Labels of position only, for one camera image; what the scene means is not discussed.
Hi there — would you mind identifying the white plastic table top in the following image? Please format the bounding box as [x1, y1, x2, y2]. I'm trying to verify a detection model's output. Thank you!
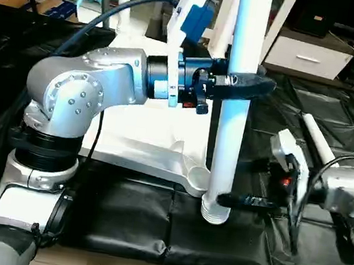
[73, 25, 232, 200]

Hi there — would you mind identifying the white drawer unit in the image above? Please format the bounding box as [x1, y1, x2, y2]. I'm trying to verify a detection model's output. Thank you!
[263, 34, 354, 83]

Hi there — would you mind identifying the white glass-door cabinet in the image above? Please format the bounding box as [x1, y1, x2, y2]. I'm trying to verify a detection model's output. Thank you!
[152, 0, 301, 69]

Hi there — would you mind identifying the black work mat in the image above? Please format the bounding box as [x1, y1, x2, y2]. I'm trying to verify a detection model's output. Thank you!
[0, 5, 354, 265]

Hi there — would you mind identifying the brown cardboard box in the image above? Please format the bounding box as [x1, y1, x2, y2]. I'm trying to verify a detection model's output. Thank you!
[36, 0, 81, 22]

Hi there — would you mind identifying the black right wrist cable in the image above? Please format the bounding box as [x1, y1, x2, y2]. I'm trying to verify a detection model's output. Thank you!
[277, 148, 354, 264]

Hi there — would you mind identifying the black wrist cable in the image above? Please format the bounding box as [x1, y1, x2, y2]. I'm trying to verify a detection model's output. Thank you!
[53, 0, 182, 74]
[277, 148, 354, 264]

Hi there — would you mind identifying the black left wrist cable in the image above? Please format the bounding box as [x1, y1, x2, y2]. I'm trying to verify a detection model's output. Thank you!
[53, 0, 182, 74]

